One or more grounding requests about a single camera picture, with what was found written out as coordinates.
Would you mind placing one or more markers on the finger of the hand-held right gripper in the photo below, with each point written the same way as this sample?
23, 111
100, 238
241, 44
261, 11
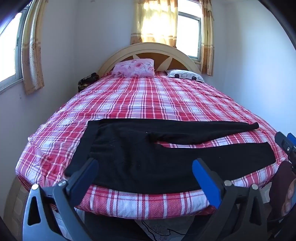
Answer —
284, 141

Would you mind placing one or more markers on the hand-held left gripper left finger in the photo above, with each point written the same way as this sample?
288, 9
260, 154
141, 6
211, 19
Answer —
86, 178

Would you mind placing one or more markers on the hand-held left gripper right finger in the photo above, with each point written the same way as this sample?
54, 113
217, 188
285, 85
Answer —
205, 180

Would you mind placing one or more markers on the black pants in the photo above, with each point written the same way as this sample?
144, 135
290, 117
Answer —
148, 157

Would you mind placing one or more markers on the person's right hand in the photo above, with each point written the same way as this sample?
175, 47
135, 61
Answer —
290, 197

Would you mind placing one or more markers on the person's maroon clothing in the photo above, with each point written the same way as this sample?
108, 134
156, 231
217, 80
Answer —
281, 183

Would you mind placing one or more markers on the dark patterned bag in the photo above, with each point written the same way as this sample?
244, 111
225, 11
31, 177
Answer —
87, 81

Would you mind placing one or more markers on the bed with red plaid sheet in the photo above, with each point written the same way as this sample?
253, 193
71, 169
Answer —
148, 99

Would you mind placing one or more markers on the white patterned pillow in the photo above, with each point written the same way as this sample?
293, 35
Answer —
185, 75

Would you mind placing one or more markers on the pink floral pillow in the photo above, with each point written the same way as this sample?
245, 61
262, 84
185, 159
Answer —
135, 67

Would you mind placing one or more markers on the yellow patterned curtain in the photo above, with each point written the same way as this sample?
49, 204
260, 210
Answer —
33, 46
207, 37
153, 20

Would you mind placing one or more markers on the cream wooden headboard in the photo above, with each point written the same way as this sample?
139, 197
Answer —
148, 49

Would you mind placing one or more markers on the window behind headboard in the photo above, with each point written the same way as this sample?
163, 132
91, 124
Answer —
188, 34

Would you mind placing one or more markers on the side window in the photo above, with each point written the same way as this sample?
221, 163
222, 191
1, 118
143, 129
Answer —
9, 46

